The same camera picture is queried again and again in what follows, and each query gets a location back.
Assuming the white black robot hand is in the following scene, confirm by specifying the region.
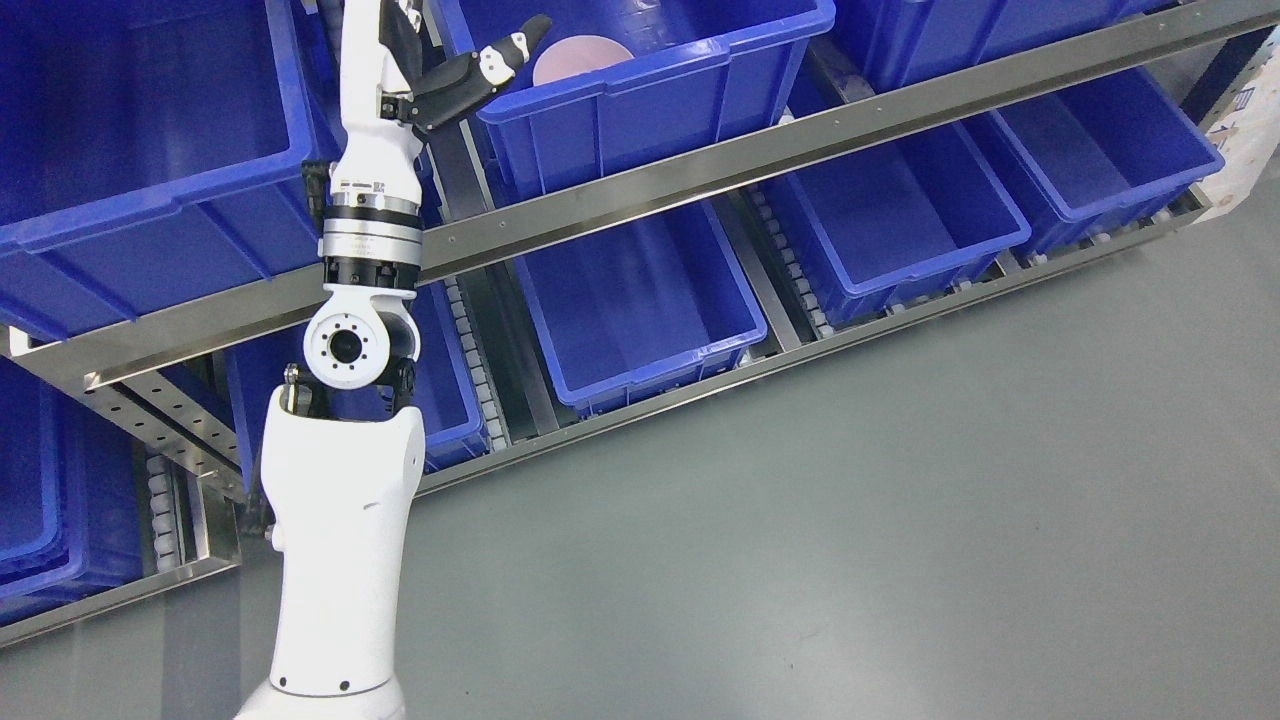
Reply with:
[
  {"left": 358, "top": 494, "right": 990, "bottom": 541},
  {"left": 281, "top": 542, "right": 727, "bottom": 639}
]
[{"left": 329, "top": 1, "right": 553, "bottom": 210}]

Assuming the pink bowl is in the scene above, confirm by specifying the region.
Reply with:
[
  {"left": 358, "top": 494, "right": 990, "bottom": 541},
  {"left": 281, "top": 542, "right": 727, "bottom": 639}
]
[{"left": 532, "top": 35, "right": 634, "bottom": 87}]

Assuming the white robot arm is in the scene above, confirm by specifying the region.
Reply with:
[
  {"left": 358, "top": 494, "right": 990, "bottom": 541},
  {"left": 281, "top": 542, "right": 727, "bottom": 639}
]
[{"left": 238, "top": 163, "right": 425, "bottom": 719}]

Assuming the blue bin upper middle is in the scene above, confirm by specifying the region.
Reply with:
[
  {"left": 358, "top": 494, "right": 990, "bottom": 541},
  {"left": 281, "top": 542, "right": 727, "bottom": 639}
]
[{"left": 428, "top": 1, "right": 836, "bottom": 204}]

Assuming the blue bin lower middle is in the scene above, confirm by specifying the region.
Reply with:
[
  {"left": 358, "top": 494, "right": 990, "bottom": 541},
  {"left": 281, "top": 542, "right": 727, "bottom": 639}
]
[{"left": 515, "top": 201, "right": 769, "bottom": 419}]

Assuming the steel shelf rack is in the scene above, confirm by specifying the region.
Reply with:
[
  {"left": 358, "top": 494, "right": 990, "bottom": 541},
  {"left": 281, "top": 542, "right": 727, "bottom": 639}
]
[{"left": 3, "top": 1, "right": 1277, "bottom": 646}]

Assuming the blue bin upper left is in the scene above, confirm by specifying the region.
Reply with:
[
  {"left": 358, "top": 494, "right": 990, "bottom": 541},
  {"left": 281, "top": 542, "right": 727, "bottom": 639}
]
[{"left": 1, "top": 1, "right": 340, "bottom": 341}]

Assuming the blue bin far left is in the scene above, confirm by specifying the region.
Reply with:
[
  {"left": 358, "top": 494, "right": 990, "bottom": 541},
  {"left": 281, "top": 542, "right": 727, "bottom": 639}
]
[{"left": 1, "top": 359, "right": 145, "bottom": 625}]

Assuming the blue bin upper right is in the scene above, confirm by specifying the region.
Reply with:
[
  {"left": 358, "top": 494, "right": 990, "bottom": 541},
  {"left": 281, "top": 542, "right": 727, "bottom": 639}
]
[{"left": 833, "top": 1, "right": 1167, "bottom": 92}]

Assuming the blue bin lower far right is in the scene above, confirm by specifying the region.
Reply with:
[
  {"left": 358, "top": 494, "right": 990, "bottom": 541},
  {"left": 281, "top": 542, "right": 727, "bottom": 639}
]
[{"left": 963, "top": 67, "right": 1225, "bottom": 259}]

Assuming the white sign board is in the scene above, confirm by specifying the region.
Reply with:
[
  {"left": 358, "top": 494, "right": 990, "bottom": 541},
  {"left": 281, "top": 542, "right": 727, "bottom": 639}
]
[{"left": 1197, "top": 53, "right": 1279, "bottom": 223}]

